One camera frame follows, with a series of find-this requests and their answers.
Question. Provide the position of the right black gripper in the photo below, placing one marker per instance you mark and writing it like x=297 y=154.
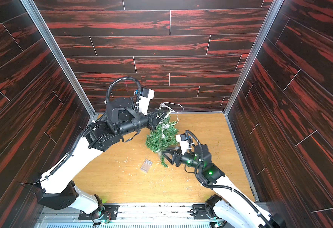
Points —
x=177 y=158

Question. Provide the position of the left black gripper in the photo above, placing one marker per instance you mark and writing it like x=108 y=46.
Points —
x=152 y=122

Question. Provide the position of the white string lights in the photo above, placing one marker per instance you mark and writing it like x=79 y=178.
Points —
x=169 y=114

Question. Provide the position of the small green christmas tree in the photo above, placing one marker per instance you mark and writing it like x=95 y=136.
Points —
x=152 y=144

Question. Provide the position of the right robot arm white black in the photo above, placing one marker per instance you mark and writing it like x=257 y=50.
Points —
x=229 y=203

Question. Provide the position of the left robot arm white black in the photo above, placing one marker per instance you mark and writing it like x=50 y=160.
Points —
x=122 y=117

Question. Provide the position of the clear battery box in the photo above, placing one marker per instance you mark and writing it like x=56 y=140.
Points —
x=146 y=165

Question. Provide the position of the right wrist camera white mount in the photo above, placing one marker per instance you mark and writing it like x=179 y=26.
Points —
x=185 y=142

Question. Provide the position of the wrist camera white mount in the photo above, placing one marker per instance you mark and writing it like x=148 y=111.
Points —
x=185 y=142
x=144 y=100

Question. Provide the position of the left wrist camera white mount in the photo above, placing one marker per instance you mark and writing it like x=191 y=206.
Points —
x=144 y=100

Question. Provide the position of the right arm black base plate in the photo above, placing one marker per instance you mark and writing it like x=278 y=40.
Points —
x=206 y=211

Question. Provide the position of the aluminium front rail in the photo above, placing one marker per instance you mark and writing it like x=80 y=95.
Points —
x=132 y=215

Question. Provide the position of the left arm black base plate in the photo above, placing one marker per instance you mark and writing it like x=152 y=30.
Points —
x=106 y=213

